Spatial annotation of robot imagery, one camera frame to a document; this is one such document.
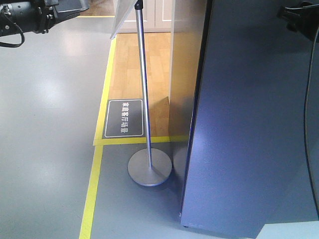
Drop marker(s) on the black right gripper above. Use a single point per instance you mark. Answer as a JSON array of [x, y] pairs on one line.
[[302, 18]]

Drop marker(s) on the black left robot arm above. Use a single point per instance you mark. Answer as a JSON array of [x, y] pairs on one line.
[[38, 16]]

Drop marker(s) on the dark grey fridge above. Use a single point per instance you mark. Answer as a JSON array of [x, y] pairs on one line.
[[247, 165]]

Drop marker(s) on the white cabinet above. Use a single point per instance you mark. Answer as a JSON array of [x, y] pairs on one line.
[[157, 16]]

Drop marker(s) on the black floor label sign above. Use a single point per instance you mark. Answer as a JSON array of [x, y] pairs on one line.
[[124, 118]]

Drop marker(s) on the silver sign stand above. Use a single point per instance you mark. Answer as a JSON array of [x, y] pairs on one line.
[[148, 167]]

